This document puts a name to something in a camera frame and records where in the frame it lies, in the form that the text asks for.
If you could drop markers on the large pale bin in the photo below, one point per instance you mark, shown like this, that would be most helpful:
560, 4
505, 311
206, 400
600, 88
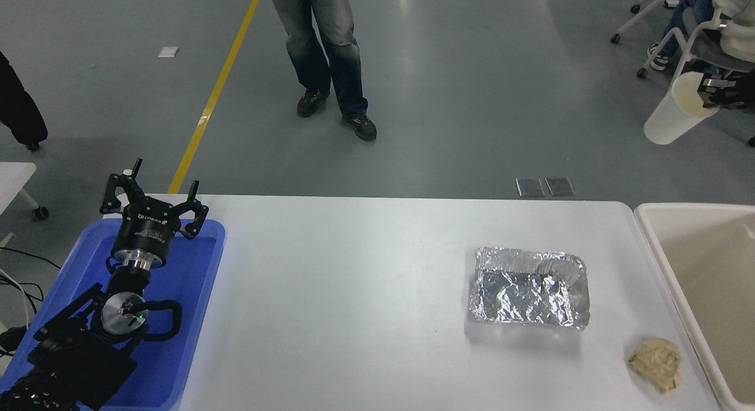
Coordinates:
708, 281

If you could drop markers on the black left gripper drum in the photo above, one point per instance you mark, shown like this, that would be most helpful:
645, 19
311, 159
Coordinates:
143, 232

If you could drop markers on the white frame wheeled chair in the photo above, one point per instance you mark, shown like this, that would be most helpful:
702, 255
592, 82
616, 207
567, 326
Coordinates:
711, 50

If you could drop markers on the white paper scrap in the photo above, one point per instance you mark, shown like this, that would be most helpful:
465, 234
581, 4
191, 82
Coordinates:
168, 52

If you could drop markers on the white wheeled chair base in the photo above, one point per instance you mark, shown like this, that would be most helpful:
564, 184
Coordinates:
614, 38

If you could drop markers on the seated person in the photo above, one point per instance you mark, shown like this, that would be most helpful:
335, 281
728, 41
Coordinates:
684, 13

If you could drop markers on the grey metal floor plate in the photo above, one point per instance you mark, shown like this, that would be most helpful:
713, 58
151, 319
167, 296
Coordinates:
560, 186
530, 187

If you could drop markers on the blue plastic tray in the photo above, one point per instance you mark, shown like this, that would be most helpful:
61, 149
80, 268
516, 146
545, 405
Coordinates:
191, 275

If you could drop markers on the crumpled tan paper ball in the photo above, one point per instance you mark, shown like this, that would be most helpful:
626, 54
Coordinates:
655, 362

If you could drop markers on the silver foil tray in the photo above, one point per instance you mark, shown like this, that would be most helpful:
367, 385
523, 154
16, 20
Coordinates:
525, 293

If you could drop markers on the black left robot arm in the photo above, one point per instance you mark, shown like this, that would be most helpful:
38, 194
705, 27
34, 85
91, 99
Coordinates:
76, 358

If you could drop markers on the small white wheeled table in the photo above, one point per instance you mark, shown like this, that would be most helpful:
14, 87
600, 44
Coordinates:
12, 178

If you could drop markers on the standing person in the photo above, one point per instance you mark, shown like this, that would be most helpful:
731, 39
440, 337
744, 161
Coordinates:
333, 51

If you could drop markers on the white paper cup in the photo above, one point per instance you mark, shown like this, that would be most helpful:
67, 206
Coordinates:
669, 119

